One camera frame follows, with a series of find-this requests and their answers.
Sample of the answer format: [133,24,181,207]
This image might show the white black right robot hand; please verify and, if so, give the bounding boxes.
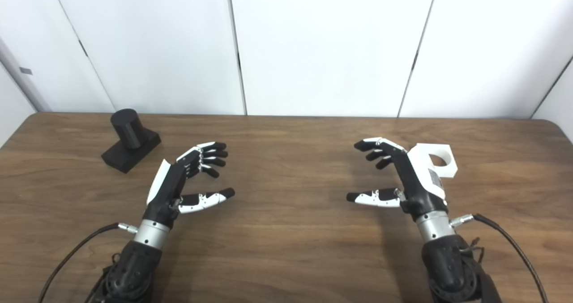
[346,137,449,221]

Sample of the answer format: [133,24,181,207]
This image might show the black peg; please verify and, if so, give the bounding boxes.
[101,109,162,174]

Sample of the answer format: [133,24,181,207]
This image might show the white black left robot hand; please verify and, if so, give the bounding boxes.
[142,142,235,228]

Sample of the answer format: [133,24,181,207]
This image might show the white square piece with hole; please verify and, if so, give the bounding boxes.
[406,144,458,178]

